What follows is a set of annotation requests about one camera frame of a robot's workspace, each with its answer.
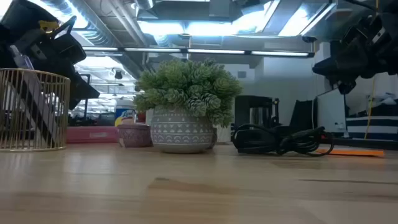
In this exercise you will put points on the black diagonal support strut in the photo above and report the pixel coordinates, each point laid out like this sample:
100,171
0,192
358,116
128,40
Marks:
37,115

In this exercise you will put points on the black upright panel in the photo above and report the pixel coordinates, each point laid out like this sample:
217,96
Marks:
303,115

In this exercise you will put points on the black frame stand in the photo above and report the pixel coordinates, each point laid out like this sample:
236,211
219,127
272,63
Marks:
86,102

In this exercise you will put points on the white board panel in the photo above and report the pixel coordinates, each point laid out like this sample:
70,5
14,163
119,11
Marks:
331,115

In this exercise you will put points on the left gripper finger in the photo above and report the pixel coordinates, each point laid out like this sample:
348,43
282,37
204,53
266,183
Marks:
82,90

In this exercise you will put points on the yellow pole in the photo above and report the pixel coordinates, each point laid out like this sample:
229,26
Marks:
370,109

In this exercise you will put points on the red object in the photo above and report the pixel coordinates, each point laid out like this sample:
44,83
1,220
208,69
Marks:
141,116

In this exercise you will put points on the orange flat notepad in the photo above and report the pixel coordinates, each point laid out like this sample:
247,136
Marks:
351,152

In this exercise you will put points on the black clamp stand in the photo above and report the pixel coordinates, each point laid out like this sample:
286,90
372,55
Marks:
275,112

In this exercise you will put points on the potted green succulent plant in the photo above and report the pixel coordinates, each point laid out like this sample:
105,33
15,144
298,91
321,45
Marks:
183,130

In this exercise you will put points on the navy white striped box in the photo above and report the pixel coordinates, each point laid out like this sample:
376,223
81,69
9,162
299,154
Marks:
373,127

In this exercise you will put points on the small purple patterned bowl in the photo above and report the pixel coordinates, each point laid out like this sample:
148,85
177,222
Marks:
135,135

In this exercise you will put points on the black ceiling light bar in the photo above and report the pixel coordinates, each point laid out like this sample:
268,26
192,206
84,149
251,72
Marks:
186,50

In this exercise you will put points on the pink rectangular case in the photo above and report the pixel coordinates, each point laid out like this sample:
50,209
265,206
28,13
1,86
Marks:
90,134

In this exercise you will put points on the black hanging ceiling camera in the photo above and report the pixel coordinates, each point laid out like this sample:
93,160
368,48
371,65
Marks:
118,75

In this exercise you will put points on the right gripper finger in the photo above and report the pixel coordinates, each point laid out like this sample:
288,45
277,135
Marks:
339,68
346,86

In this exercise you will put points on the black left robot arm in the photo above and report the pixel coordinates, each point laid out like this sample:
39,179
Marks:
18,18

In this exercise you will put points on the blue yellow wipes container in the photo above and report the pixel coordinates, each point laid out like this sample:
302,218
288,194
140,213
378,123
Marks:
124,116

